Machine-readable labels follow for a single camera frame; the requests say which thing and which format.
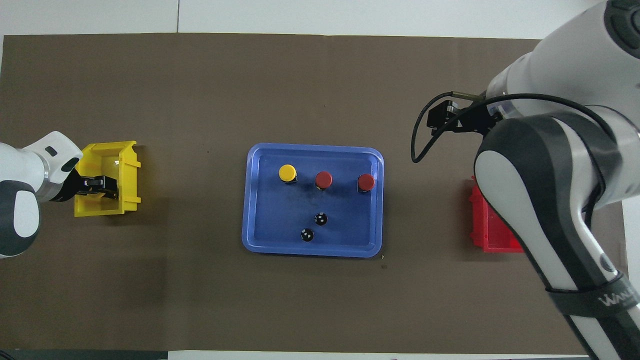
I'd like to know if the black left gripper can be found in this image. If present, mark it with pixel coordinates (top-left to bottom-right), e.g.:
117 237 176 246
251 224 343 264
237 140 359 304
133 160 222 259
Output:
61 167 120 202

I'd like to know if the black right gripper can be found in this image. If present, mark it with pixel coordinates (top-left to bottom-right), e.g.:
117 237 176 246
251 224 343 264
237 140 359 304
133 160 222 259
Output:
426 99 502 137

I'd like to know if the blue plastic tray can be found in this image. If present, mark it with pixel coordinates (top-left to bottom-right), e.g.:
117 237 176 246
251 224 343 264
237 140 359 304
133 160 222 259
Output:
241 143 385 259

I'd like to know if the yellow plastic bin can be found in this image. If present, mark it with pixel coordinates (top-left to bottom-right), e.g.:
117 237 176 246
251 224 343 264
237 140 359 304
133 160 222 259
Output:
74 140 142 218

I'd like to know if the red plastic bin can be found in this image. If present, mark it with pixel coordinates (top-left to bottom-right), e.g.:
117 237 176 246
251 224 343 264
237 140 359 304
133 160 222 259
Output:
469 175 526 255

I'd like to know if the brown paper table mat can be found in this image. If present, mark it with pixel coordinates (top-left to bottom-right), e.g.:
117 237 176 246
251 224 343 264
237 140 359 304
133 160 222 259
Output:
0 33 626 354

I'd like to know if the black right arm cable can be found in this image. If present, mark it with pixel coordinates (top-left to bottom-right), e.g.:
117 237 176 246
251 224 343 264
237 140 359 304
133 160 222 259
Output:
410 90 617 165

